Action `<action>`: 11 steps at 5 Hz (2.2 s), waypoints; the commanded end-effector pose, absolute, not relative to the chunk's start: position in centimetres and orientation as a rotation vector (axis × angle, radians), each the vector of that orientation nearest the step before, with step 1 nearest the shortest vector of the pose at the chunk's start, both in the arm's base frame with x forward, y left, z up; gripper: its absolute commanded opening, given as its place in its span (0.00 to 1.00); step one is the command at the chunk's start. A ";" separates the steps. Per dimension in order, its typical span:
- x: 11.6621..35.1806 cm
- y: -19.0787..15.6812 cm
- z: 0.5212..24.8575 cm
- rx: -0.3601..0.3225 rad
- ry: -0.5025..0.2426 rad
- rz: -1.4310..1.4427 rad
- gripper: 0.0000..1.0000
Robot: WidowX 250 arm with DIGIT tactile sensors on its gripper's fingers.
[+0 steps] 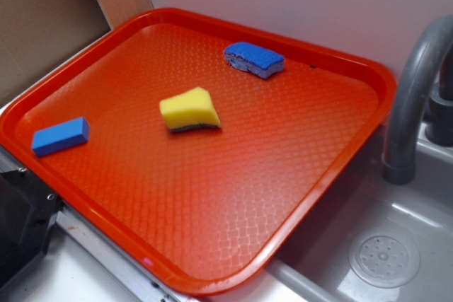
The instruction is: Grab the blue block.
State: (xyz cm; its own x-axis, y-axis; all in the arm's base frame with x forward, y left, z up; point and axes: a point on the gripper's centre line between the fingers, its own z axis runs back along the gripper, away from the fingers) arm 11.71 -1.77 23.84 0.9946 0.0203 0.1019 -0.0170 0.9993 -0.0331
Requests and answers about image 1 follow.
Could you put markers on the blue rectangular block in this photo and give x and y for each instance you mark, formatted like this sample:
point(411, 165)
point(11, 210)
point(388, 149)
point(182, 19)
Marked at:
point(60, 137)

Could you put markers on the orange plastic tray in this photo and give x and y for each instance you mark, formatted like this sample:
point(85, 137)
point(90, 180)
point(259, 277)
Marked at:
point(202, 209)

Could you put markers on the yellow sponge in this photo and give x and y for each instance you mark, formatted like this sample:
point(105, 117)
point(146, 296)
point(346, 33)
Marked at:
point(189, 110)

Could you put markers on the blue sponge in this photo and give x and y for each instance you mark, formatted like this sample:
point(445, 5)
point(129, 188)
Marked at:
point(254, 59)

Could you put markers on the grey toy sink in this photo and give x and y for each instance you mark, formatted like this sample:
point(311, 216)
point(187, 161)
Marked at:
point(314, 260)

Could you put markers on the grey toy faucet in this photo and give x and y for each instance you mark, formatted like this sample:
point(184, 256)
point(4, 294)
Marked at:
point(424, 89)

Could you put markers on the sink drain cover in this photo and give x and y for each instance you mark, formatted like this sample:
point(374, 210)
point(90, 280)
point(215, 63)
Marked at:
point(384, 259)

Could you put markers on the brown cardboard panel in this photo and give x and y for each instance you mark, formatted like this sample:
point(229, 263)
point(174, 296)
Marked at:
point(39, 35)

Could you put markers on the black corner bracket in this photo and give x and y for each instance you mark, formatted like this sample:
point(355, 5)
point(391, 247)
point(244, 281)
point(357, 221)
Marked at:
point(29, 209)

